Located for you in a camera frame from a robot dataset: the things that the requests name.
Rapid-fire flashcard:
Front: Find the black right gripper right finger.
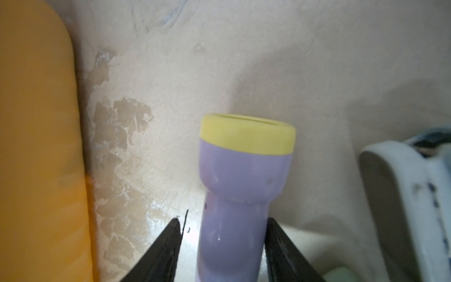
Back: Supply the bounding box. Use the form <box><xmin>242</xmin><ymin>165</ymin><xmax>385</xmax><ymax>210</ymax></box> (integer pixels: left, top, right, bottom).
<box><xmin>264</xmin><ymin>217</ymin><xmax>325</xmax><ymax>282</ymax></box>

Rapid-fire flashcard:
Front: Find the mint green flashlight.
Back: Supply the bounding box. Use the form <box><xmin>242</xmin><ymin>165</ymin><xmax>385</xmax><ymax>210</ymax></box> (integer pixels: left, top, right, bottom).
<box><xmin>323</xmin><ymin>267</ymin><xmax>363</xmax><ymax>282</ymax></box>

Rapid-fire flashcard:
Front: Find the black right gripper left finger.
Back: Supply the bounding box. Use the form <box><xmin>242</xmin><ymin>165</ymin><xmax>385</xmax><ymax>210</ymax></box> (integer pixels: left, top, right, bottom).
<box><xmin>122</xmin><ymin>218</ymin><xmax>183</xmax><ymax>282</ymax></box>

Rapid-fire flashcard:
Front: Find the light blue stapler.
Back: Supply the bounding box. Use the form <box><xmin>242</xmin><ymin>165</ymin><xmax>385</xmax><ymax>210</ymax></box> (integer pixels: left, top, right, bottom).
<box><xmin>358</xmin><ymin>127</ymin><xmax>451</xmax><ymax>282</ymax></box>

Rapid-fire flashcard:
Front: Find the yellow plastic storage tray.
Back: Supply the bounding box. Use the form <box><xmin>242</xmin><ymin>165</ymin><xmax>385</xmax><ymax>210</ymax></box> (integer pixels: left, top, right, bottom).
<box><xmin>1</xmin><ymin>1</ymin><xmax>93</xmax><ymax>282</ymax></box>

